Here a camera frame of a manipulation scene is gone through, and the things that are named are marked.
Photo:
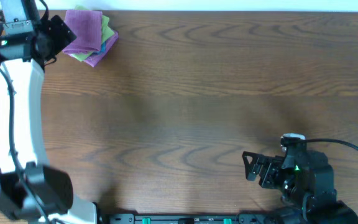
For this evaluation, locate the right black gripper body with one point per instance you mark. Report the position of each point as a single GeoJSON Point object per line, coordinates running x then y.
{"type": "Point", "coordinates": [266, 172]}

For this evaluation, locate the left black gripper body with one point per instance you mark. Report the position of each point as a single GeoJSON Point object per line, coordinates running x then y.
{"type": "Point", "coordinates": [59, 34]}

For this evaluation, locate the purple microfiber cloth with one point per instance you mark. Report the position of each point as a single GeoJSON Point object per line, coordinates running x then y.
{"type": "Point", "coordinates": [73, 48]}

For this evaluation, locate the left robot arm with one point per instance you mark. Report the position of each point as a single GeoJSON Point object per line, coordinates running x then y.
{"type": "Point", "coordinates": [30, 189]}

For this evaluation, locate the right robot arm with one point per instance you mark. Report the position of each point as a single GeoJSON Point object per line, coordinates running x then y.
{"type": "Point", "coordinates": [306, 181]}

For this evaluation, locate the folded purple cloth bottom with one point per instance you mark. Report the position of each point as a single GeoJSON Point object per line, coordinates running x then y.
{"type": "Point", "coordinates": [95, 59]}

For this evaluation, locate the folded blue cloth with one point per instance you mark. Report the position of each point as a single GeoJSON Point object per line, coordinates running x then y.
{"type": "Point", "coordinates": [103, 48]}

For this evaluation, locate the folded green cloth lower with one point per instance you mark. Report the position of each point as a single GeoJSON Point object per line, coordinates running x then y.
{"type": "Point", "coordinates": [106, 34]}

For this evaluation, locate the folded green cloth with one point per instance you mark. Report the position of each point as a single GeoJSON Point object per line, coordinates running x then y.
{"type": "Point", "coordinates": [106, 34]}
{"type": "Point", "coordinates": [105, 26]}

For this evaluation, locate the folded green cloth top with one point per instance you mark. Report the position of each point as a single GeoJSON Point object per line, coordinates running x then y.
{"type": "Point", "coordinates": [105, 26]}

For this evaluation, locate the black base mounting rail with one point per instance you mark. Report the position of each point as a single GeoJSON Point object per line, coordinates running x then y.
{"type": "Point", "coordinates": [242, 218]}

